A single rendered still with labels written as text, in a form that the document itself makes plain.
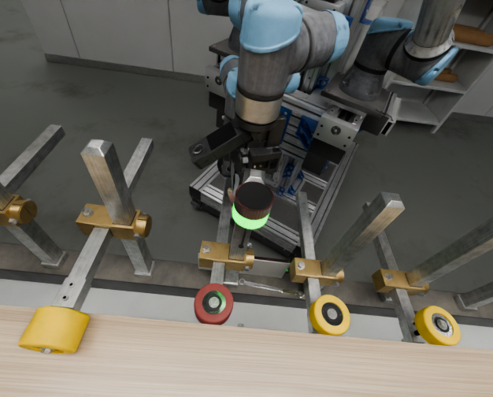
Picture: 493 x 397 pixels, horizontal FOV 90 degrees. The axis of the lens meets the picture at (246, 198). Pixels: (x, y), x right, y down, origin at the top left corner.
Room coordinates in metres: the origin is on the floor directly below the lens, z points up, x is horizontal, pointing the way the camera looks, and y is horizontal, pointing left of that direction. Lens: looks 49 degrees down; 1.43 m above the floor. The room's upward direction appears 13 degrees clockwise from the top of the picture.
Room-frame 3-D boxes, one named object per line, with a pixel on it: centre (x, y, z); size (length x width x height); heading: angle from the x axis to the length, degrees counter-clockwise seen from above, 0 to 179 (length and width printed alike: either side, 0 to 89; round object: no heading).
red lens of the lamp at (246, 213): (0.25, -0.01, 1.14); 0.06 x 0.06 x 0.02
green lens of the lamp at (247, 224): (0.25, -0.01, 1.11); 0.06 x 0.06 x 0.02
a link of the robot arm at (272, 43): (0.38, 0.02, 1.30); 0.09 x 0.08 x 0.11; 139
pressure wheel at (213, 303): (0.16, 0.02, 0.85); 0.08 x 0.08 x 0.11
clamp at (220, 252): (0.29, 0.02, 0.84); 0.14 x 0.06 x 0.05; 97
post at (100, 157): (0.27, 0.24, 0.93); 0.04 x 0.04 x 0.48; 7
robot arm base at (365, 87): (0.98, -0.32, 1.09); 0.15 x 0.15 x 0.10
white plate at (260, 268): (0.33, -0.03, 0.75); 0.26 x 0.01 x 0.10; 97
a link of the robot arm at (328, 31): (0.47, -0.03, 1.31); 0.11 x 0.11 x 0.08; 49
